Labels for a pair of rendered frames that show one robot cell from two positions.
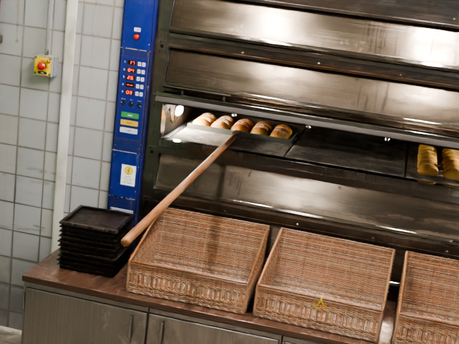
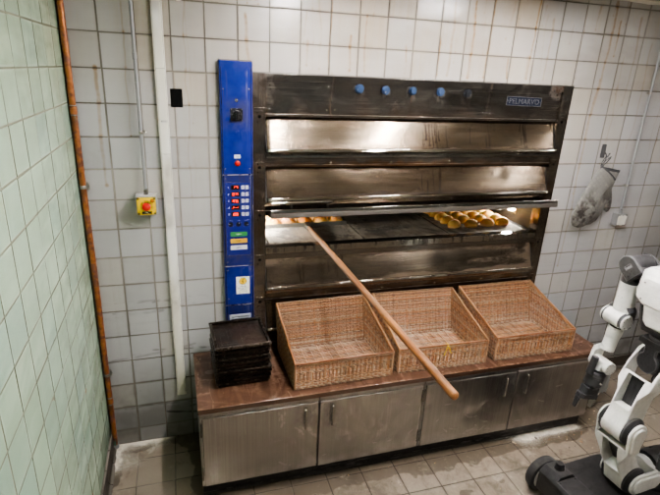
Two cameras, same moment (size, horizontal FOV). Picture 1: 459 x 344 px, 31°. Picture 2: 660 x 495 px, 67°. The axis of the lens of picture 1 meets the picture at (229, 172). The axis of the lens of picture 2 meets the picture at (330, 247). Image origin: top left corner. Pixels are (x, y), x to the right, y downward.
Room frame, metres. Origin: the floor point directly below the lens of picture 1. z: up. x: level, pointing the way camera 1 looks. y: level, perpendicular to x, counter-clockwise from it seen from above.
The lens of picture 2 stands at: (1.49, 1.30, 2.13)
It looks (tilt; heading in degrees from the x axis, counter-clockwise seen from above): 20 degrees down; 331
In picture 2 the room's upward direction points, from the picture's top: 3 degrees clockwise
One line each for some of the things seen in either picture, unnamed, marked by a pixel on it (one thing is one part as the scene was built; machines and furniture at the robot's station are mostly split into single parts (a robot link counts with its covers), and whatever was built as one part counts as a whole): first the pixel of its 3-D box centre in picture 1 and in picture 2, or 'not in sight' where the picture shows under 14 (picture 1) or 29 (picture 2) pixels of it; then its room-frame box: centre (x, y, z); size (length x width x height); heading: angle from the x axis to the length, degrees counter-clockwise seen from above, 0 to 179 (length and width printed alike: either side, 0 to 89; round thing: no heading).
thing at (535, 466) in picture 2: not in sight; (542, 472); (2.79, -0.82, 0.10); 0.20 x 0.05 x 0.20; 83
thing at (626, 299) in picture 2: not in sight; (623, 303); (2.72, -1.02, 1.12); 0.13 x 0.12 x 0.22; 171
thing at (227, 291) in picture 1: (200, 256); (332, 337); (3.61, 0.09, 0.72); 0.56 x 0.49 x 0.28; 80
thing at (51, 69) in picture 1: (46, 65); (146, 204); (4.01, 0.96, 1.46); 0.10 x 0.07 x 0.10; 79
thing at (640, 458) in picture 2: not in sight; (630, 469); (2.49, -1.06, 0.28); 0.21 x 0.20 x 0.13; 83
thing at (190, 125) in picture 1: (244, 127); (299, 216); (4.38, -0.05, 1.20); 0.55 x 0.36 x 0.03; 80
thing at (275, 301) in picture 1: (326, 281); (426, 326); (3.50, -0.49, 0.72); 0.56 x 0.49 x 0.28; 77
